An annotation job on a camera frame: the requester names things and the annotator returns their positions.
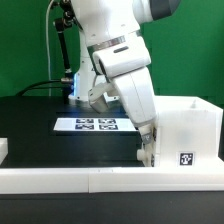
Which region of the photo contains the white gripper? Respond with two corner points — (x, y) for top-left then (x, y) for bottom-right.
(92, 36), (157, 144)

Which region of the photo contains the white drawer cabinet frame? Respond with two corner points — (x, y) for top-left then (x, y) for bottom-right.
(154, 96), (223, 168)

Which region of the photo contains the white drawer box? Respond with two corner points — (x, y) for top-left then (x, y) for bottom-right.
(137, 144), (155, 167)
(147, 128), (157, 144)

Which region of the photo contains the white front drawer box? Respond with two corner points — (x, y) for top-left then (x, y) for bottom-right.
(137, 144), (155, 167)

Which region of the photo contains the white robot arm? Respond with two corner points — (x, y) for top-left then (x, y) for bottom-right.
(71, 0), (181, 144)

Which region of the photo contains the white marker tag sheet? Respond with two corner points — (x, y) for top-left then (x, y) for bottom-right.
(54, 118), (135, 132)

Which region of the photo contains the white front fence rail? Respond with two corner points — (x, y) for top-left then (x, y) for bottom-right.
(0, 168), (224, 194)

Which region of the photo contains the white fence rail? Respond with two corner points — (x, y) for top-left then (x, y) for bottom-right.
(0, 168), (224, 194)
(0, 138), (8, 167)

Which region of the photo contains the white hanging cable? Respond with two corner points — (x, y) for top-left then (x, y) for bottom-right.
(45, 0), (56, 97)

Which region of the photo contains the black cable on table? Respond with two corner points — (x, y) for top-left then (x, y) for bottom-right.
(15, 79), (74, 97)

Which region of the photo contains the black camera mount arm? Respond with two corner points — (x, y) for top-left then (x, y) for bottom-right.
(53, 0), (80, 99)

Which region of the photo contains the white left fence rail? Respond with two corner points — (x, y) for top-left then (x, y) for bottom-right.
(0, 138), (8, 167)

